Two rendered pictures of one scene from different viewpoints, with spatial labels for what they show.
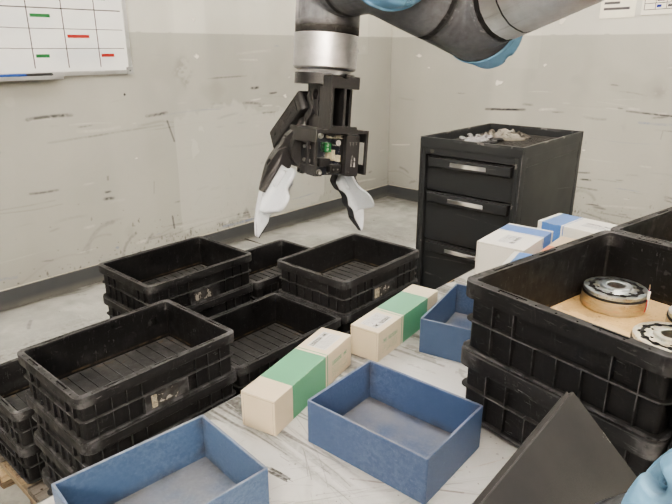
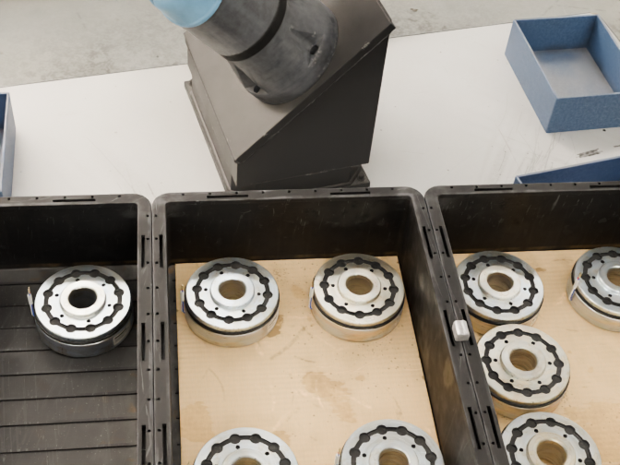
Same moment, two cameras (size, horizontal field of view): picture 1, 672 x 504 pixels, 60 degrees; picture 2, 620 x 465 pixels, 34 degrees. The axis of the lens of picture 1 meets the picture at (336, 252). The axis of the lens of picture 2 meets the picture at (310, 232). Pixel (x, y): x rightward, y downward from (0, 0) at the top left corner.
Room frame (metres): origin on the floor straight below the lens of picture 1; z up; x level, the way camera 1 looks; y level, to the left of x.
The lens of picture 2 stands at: (0.81, -1.16, 1.73)
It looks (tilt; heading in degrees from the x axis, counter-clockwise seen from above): 47 degrees down; 117
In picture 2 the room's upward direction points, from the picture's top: 6 degrees clockwise
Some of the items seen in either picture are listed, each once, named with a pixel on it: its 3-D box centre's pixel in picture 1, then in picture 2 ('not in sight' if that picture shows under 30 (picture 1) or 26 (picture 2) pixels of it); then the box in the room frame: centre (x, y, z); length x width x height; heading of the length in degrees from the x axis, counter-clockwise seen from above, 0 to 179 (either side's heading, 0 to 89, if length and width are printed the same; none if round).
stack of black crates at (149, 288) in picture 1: (182, 320); not in sight; (1.79, 0.52, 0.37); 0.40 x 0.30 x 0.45; 138
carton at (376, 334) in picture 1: (396, 319); not in sight; (1.06, -0.12, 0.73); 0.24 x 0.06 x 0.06; 145
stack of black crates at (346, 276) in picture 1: (349, 316); not in sight; (1.83, -0.05, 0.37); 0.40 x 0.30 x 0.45; 138
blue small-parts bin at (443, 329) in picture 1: (474, 323); not in sight; (1.03, -0.27, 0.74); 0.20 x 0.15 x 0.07; 150
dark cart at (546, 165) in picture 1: (495, 234); not in sight; (2.50, -0.71, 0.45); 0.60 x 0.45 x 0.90; 138
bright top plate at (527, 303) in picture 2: not in sight; (498, 285); (0.67, -0.39, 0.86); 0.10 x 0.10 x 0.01
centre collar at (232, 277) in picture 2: not in sight; (232, 291); (0.43, -0.57, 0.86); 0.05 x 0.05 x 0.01
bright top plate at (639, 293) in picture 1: (615, 288); not in sight; (0.91, -0.47, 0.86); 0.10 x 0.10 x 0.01
